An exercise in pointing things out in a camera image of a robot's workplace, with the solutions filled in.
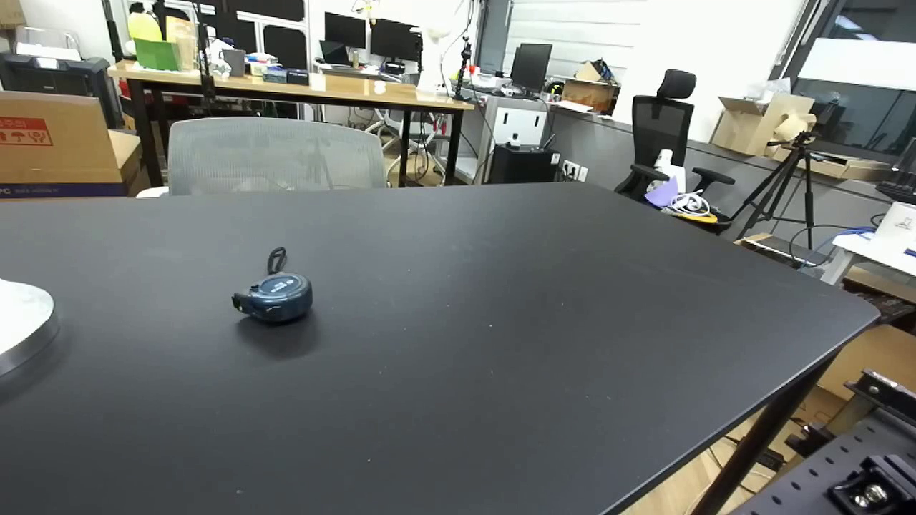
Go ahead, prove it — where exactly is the black clamp with silver screws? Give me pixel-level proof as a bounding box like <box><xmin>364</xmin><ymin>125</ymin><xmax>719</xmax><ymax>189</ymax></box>
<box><xmin>825</xmin><ymin>451</ymin><xmax>916</xmax><ymax>515</ymax></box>

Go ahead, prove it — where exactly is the long wooden desk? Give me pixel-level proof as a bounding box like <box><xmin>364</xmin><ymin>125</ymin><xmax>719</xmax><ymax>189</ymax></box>
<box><xmin>111</xmin><ymin>59</ymin><xmax>477</xmax><ymax>189</ymax></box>

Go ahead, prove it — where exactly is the open cardboard box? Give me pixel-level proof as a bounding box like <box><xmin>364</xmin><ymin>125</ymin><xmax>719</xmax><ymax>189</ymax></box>
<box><xmin>706</xmin><ymin>92</ymin><xmax>818</xmax><ymax>161</ymax></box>

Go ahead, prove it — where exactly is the white power strip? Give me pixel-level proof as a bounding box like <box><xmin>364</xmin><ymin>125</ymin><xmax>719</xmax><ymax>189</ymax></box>
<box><xmin>555</xmin><ymin>154</ymin><xmax>592</xmax><ymax>187</ymax></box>

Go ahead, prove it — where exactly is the cardboard box with red print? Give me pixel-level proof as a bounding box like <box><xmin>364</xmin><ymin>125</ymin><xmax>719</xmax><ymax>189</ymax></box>
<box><xmin>0</xmin><ymin>88</ymin><xmax>150</xmax><ymax>199</ymax></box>

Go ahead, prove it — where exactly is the black computer monitor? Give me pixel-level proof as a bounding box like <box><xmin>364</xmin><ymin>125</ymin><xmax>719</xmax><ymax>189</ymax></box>
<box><xmin>369</xmin><ymin>16</ymin><xmax>427</xmax><ymax>66</ymax></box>
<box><xmin>320</xmin><ymin>9</ymin><xmax>373</xmax><ymax>51</ymax></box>

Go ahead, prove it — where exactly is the white plastic bottle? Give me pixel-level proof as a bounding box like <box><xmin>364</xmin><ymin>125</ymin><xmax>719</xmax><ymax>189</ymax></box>
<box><xmin>652</xmin><ymin>145</ymin><xmax>689</xmax><ymax>195</ymax></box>

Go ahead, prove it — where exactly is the white side table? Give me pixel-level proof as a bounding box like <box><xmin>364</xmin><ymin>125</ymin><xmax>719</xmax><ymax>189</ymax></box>
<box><xmin>829</xmin><ymin>199</ymin><xmax>916</xmax><ymax>281</ymax></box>

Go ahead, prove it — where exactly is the green folder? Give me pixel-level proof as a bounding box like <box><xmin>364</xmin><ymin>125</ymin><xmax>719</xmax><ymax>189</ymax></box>
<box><xmin>131</xmin><ymin>36</ymin><xmax>187</xmax><ymax>74</ymax></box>

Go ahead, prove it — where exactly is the black metal rail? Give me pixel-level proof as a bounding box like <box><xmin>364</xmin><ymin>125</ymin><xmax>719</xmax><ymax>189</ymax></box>
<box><xmin>845</xmin><ymin>368</ymin><xmax>916</xmax><ymax>425</ymax></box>

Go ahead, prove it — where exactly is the white cabinet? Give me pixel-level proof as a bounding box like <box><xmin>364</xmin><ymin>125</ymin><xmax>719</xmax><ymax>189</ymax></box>
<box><xmin>489</xmin><ymin>98</ymin><xmax>553</xmax><ymax>151</ymax></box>

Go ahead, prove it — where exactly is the black perforated breadboard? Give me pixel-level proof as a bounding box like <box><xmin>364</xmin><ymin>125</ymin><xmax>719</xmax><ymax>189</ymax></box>
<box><xmin>731</xmin><ymin>408</ymin><xmax>916</xmax><ymax>515</ymax></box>

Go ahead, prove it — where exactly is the black monitor on cabinet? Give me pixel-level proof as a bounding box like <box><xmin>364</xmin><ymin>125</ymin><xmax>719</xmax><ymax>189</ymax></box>
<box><xmin>506</xmin><ymin>39</ymin><xmax>555</xmax><ymax>94</ymax></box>

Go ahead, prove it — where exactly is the black printer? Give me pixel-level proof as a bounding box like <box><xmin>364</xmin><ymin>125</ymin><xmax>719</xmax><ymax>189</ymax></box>
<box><xmin>0</xmin><ymin>51</ymin><xmax>115</xmax><ymax>98</ymax></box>

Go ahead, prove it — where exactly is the purple cloth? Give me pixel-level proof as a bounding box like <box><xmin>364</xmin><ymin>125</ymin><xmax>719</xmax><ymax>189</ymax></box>
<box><xmin>645</xmin><ymin>177</ymin><xmax>685</xmax><ymax>212</ymax></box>

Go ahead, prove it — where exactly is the black high-back office chair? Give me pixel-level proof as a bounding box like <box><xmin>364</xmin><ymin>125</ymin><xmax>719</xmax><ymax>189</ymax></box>
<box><xmin>616</xmin><ymin>66</ymin><xmax>738</xmax><ymax>208</ymax></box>

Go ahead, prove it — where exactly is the black camera tripod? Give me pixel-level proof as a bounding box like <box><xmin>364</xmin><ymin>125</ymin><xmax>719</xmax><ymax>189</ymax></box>
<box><xmin>731</xmin><ymin>111</ymin><xmax>825</xmax><ymax>254</ymax></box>

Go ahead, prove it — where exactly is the small brown cardboard box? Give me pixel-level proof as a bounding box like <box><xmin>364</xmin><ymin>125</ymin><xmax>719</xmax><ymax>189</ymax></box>
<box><xmin>557</xmin><ymin>58</ymin><xmax>625</xmax><ymax>118</ymax></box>

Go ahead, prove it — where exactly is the black square panel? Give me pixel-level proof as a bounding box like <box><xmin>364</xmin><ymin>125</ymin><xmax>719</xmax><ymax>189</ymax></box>
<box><xmin>201</xmin><ymin>9</ymin><xmax>261</xmax><ymax>58</ymax></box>

